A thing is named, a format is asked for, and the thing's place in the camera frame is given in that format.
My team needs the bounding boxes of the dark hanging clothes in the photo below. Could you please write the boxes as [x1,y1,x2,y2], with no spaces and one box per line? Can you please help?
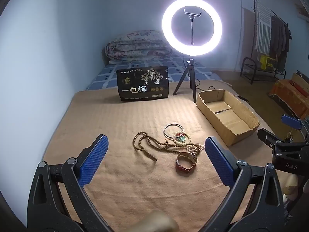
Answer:
[269,14,291,73]

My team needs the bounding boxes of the person's left hand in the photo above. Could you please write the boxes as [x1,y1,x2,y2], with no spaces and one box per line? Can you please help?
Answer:
[139,210,180,232]

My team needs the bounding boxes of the red strap watch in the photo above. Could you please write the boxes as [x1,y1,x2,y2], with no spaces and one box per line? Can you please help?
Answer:
[175,152,198,173]

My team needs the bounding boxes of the black tripod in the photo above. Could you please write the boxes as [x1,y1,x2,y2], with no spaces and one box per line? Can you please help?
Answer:
[172,57,197,103]

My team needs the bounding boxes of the blue patterned bed sheet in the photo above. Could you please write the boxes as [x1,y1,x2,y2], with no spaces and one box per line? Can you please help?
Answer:
[85,53,218,91]

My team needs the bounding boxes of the metal phone holder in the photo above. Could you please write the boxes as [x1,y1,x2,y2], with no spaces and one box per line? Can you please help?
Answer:
[183,9,202,46]

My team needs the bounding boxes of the black snack bag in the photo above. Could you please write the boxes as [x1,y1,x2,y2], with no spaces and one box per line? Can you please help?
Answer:
[116,65,170,102]

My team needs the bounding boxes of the white ring light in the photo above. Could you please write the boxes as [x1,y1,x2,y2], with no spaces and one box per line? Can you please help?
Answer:
[161,0,223,56]

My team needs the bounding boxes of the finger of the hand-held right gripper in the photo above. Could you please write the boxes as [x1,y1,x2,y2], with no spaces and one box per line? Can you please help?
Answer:
[257,128,291,151]
[281,115,309,131]

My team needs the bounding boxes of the white bead bracelet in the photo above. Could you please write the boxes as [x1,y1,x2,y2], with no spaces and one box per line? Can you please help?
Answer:
[186,143,207,154]

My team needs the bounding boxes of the folded floral quilt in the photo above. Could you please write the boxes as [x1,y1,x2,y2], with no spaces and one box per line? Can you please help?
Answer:
[104,30,173,65]

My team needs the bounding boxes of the wooden board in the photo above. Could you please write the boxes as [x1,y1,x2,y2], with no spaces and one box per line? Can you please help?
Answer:
[291,72,309,97]

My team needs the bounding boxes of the pale bead bracelet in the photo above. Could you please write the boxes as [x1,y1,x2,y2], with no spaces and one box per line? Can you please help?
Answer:
[174,131,194,147]

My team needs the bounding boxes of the striped towel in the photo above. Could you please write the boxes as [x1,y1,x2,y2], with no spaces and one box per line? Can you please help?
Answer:
[255,0,272,54]

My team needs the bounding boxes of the black metal rack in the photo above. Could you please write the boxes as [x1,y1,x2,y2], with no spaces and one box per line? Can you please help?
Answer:
[240,57,286,85]

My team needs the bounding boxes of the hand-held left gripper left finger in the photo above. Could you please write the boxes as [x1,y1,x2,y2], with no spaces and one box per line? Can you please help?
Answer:
[27,134,114,232]

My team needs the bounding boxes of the silver bangle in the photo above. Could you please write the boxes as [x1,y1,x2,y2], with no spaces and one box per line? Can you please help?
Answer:
[163,123,185,139]

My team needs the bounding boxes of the black cable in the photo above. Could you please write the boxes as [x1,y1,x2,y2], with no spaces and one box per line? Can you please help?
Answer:
[182,55,247,101]

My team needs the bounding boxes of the brown wooden bead necklace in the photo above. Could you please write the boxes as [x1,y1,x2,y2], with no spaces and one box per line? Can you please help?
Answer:
[132,131,186,161]

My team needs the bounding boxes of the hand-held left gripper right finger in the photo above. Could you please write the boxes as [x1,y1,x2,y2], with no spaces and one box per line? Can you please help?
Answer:
[198,136,286,232]

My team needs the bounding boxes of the person's right hand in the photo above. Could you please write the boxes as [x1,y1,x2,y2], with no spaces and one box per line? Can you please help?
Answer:
[281,174,306,202]

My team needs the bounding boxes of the clothes rack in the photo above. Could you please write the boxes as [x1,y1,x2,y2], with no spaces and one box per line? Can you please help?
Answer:
[239,0,290,78]

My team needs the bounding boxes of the jade pendant with red cord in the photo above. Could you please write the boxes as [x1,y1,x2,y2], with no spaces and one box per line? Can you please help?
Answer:
[172,132,187,143]

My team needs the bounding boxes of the cardboard box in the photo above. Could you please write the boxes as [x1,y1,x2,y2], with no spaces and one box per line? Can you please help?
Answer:
[196,89,261,147]

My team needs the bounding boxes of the yellow box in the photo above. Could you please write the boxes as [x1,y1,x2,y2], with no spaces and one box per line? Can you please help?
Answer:
[259,54,276,70]

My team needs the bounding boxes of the orange covered box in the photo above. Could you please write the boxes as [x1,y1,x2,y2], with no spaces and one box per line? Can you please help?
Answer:
[268,78,309,119]

